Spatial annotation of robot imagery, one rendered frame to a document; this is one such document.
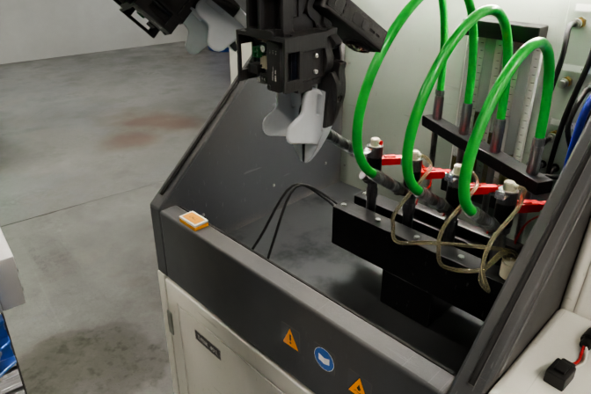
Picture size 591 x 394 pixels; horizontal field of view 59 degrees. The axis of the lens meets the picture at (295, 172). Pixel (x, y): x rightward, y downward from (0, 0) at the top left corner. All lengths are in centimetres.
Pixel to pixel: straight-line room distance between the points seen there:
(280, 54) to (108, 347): 182
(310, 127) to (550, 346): 40
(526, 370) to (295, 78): 43
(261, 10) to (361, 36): 12
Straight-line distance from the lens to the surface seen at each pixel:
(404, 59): 119
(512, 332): 67
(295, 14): 52
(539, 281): 68
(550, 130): 106
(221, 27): 65
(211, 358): 110
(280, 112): 57
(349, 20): 55
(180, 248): 101
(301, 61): 50
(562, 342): 74
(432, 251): 85
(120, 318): 232
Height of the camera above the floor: 144
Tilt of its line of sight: 25 degrees down
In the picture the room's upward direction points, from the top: straight up
